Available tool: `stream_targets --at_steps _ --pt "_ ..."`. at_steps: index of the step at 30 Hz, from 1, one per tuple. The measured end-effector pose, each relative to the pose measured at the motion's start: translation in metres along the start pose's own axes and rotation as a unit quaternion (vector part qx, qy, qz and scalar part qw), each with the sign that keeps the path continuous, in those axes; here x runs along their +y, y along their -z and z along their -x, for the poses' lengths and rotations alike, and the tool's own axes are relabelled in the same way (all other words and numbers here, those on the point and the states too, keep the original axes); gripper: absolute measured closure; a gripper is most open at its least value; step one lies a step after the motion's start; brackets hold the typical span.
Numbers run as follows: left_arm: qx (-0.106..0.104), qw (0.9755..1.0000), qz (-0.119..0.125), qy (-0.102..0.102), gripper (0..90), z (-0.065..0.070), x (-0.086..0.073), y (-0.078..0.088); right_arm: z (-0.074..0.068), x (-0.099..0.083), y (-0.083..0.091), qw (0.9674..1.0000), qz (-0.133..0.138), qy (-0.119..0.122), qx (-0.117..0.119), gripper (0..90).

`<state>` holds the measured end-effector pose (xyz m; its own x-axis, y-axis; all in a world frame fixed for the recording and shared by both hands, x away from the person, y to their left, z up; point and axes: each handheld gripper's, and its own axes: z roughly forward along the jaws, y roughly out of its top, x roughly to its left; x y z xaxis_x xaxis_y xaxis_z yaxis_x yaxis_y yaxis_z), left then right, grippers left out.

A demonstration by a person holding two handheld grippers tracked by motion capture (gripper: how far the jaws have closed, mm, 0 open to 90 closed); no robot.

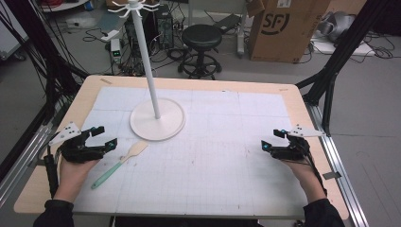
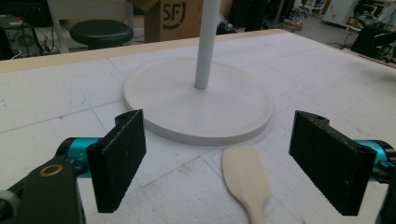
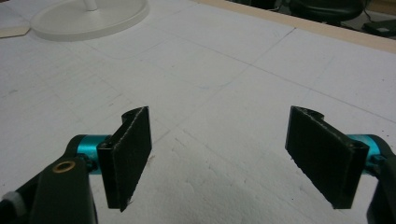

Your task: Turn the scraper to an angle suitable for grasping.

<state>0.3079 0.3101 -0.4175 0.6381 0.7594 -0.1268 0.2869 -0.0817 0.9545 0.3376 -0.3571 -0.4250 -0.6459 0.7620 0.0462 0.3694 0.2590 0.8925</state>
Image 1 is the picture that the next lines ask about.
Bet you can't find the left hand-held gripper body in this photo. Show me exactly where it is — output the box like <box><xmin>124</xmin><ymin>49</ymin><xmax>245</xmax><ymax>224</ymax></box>
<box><xmin>48</xmin><ymin>122</ymin><xmax>107</xmax><ymax>164</ymax></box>

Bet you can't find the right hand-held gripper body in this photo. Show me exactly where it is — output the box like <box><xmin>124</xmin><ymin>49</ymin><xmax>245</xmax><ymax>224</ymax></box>
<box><xmin>270</xmin><ymin>124</ymin><xmax>326</xmax><ymax>162</ymax></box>

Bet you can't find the wooden spatula with green handle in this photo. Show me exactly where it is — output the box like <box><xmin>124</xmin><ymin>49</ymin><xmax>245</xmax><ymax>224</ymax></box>
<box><xmin>91</xmin><ymin>140</ymin><xmax>149</xmax><ymax>190</ymax></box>

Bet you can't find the white hook rack stand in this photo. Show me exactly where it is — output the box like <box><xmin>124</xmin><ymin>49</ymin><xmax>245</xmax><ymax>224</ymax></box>
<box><xmin>107</xmin><ymin>0</ymin><xmax>186</xmax><ymax>142</ymax></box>

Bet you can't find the person's left hand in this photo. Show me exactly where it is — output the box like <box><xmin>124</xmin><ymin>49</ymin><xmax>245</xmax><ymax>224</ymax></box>
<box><xmin>52</xmin><ymin>157</ymin><xmax>99</xmax><ymax>203</ymax></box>

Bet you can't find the person's right hand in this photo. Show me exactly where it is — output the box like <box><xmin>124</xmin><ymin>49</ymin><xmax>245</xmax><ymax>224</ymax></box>
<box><xmin>281</xmin><ymin>159</ymin><xmax>328</xmax><ymax>203</ymax></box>

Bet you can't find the grey tape piece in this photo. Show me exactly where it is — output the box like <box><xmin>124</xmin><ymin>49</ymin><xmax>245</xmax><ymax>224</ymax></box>
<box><xmin>323</xmin><ymin>171</ymin><xmax>342</xmax><ymax>181</ymax></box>

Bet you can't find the white grid mat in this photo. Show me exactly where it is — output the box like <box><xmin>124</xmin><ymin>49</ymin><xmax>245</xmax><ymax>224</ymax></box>
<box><xmin>72</xmin><ymin>86</ymin><xmax>309</xmax><ymax>219</ymax></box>

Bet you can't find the white device with green display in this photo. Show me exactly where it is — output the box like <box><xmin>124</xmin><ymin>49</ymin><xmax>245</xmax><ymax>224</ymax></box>
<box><xmin>110</xmin><ymin>38</ymin><xmax>123</xmax><ymax>64</ymax></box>

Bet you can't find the white power strip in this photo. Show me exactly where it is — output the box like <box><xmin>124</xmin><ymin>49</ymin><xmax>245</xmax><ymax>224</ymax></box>
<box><xmin>100</xmin><ymin>29</ymin><xmax>121</xmax><ymax>43</ymax></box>

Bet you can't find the brown cardboard box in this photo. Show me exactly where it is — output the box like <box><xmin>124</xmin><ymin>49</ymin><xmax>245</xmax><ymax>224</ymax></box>
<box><xmin>248</xmin><ymin>0</ymin><xmax>333</xmax><ymax>64</ymax></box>

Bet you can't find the white flat board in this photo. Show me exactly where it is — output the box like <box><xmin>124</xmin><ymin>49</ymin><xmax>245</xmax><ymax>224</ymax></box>
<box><xmin>309</xmin><ymin>33</ymin><xmax>376</xmax><ymax>58</ymax></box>

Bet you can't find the grey bag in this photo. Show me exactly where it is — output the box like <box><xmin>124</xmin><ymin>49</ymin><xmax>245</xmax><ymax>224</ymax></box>
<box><xmin>317</xmin><ymin>10</ymin><xmax>357</xmax><ymax>44</ymax></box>

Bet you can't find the black computer tower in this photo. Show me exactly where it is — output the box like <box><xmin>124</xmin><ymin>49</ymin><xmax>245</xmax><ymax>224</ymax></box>
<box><xmin>155</xmin><ymin>3</ymin><xmax>175</xmax><ymax>50</ymax></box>

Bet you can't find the black round stool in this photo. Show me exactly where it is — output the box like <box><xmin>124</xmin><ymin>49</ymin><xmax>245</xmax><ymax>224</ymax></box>
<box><xmin>177</xmin><ymin>24</ymin><xmax>223</xmax><ymax>80</ymax></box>

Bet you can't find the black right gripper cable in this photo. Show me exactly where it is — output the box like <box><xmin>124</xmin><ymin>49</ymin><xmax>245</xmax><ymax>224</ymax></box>
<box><xmin>305</xmin><ymin>146</ymin><xmax>328</xmax><ymax>197</ymax></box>

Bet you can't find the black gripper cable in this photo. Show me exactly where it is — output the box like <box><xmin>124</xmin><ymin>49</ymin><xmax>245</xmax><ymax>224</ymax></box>
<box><xmin>43</xmin><ymin>143</ymin><xmax>61</xmax><ymax>201</ymax></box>
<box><xmin>305</xmin><ymin>146</ymin><xmax>328</xmax><ymax>197</ymax></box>

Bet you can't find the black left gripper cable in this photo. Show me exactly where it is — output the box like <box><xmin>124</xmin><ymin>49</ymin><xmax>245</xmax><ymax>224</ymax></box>
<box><xmin>43</xmin><ymin>143</ymin><xmax>61</xmax><ymax>201</ymax></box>

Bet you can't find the aluminium rail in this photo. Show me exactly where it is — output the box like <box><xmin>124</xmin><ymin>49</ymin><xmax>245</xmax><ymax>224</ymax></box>
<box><xmin>0</xmin><ymin>121</ymin><xmax>62</xmax><ymax>207</ymax></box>
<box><xmin>303</xmin><ymin>101</ymin><xmax>371</xmax><ymax>227</ymax></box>

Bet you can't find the black metal frame stand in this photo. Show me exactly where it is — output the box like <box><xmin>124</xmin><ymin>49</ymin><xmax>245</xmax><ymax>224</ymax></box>
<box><xmin>295</xmin><ymin>0</ymin><xmax>393</xmax><ymax>137</ymax></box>
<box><xmin>4</xmin><ymin>0</ymin><xmax>91</xmax><ymax>126</ymax></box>

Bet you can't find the bundle of black floor cables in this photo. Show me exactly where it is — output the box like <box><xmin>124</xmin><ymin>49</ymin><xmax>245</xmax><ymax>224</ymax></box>
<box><xmin>82</xmin><ymin>27</ymin><xmax>187</xmax><ymax>78</ymax></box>

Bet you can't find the white metal stand post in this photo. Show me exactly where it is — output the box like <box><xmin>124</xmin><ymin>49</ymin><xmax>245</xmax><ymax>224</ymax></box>
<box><xmin>235</xmin><ymin>0</ymin><xmax>250</xmax><ymax>60</ymax></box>

